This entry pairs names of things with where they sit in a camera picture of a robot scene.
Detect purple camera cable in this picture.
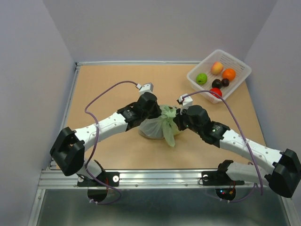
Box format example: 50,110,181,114
183,90,264,203
81,81,142,205

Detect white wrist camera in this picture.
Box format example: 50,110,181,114
139,82,153,95
177,94,193,110

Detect white plastic basket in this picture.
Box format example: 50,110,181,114
187,49,252,99

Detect red tomato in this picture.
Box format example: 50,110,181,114
210,88,222,98

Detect peach fruit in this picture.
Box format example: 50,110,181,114
210,62,223,75

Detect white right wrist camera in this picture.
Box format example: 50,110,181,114
177,94,193,110

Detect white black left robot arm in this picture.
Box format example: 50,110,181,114
50,92,161,176

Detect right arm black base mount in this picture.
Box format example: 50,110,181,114
199,171,245,186

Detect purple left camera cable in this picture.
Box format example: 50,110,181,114
81,81,142,205

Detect orange fruit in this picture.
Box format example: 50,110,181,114
222,68,236,81

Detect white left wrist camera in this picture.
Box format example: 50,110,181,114
139,82,153,95

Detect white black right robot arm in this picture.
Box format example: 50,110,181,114
174,105,301,198

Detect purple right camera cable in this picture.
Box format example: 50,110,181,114
183,90,264,203

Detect green apple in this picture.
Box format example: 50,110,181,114
196,73,207,85

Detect pale green plastic bag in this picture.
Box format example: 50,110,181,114
138,105,180,147

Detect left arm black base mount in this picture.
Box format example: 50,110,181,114
77,171,120,187

